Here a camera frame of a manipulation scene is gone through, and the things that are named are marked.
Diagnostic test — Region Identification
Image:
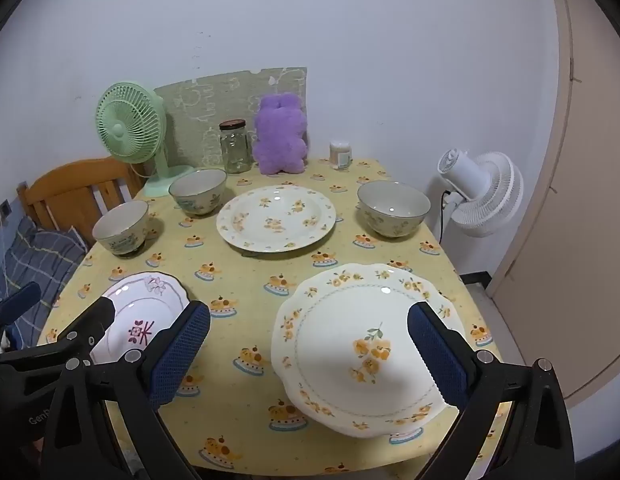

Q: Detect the cream floral bowl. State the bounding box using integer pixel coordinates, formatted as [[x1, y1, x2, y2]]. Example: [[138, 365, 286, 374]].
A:
[[168, 168, 228, 218], [357, 181, 431, 239], [92, 200, 150, 260]]

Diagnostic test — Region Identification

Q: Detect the cotton swab container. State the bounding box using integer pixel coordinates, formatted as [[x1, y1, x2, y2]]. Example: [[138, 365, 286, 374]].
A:
[[329, 140, 353, 171]]

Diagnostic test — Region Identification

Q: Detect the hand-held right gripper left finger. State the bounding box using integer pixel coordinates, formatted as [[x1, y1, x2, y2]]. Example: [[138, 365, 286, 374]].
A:
[[40, 301, 211, 480]]

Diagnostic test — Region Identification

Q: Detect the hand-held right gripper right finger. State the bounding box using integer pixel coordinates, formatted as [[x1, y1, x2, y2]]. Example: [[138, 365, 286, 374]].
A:
[[407, 301, 577, 480]]

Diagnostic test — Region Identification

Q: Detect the white plate with red pattern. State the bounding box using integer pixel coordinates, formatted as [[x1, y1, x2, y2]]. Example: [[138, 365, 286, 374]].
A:
[[88, 271, 191, 366]]

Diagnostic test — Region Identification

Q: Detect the green patterned cloth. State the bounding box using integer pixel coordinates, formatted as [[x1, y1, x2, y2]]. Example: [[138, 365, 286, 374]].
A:
[[154, 66, 308, 168]]

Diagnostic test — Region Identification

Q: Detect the glass jar with dark lid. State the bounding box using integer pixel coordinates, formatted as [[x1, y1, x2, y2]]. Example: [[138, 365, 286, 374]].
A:
[[219, 119, 253, 175]]

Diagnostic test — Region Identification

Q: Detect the purple plush toy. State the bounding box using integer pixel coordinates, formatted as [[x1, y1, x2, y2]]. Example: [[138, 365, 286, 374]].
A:
[[253, 92, 309, 176]]

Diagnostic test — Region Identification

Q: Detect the scalloped yellow floral plate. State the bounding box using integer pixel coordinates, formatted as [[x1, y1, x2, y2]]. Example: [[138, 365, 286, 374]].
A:
[[271, 262, 466, 440]]

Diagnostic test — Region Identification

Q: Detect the blue plaid blanket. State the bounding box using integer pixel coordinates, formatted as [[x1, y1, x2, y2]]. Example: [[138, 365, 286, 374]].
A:
[[0, 215, 88, 346]]

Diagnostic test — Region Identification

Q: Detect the wooden chair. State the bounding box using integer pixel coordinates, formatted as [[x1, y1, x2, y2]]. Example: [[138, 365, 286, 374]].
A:
[[16, 156, 145, 248]]

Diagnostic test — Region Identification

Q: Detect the green desk fan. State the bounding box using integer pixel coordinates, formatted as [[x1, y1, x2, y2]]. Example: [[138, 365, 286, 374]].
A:
[[96, 81, 195, 198]]

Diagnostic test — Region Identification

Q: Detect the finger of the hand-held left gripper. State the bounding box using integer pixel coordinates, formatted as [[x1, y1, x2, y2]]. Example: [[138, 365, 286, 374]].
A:
[[0, 282, 42, 336], [0, 296, 116, 368]]

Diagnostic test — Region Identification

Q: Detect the white standing fan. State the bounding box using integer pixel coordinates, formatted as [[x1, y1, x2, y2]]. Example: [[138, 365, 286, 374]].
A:
[[432, 148, 524, 261]]

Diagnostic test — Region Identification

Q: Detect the round yellow floral plate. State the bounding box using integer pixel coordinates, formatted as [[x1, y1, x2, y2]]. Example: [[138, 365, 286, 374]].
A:
[[216, 185, 337, 254]]

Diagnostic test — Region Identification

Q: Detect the yellow printed tablecloth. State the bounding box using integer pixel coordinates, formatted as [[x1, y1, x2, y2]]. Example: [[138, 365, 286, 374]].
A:
[[37, 157, 513, 476]]

